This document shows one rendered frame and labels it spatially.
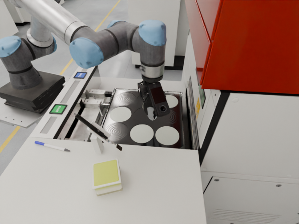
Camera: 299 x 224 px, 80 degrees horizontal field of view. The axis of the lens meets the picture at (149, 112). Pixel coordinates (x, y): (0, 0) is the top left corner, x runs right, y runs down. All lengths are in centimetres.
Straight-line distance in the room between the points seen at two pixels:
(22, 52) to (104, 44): 66
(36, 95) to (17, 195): 55
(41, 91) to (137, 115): 54
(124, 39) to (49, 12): 21
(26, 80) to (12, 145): 122
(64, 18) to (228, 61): 42
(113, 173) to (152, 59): 34
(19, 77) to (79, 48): 70
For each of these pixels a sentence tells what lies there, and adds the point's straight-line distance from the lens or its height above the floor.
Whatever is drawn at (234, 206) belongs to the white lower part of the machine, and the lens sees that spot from 117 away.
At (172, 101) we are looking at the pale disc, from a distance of 90.
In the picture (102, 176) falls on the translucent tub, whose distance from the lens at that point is 53.
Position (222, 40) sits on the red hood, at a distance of 40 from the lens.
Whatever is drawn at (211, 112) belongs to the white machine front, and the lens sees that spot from 53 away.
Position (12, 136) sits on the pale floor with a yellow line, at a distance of 236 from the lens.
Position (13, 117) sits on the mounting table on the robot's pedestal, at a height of 82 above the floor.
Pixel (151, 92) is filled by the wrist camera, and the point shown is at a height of 113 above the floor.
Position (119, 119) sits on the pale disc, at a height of 90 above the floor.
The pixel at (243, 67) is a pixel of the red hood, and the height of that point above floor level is 129.
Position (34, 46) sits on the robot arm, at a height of 109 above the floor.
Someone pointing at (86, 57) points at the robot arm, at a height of 128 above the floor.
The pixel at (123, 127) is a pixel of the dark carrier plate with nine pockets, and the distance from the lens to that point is 79.
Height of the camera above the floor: 149
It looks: 45 degrees down
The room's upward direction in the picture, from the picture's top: straight up
